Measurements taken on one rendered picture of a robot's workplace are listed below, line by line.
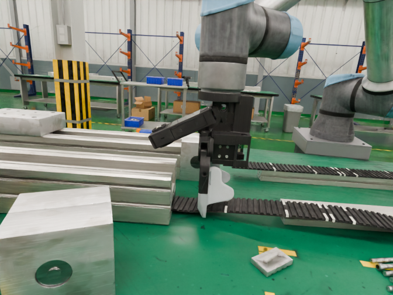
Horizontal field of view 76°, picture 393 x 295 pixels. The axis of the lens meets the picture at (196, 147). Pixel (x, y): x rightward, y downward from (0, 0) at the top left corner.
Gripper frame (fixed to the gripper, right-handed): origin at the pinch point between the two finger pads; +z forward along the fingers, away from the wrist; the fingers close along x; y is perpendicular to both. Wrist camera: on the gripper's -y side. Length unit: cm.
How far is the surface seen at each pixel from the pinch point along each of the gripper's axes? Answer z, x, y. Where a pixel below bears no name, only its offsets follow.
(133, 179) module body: -6.1, -5.4, -10.7
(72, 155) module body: -6.8, 2.0, -24.1
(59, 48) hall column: -45, 308, -195
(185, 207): 0.9, -0.6, -2.6
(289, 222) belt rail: 1.5, -2.3, 15.8
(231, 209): -0.6, -3.0, 5.3
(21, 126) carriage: -9.2, 12.9, -41.2
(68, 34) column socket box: -63, 304, -180
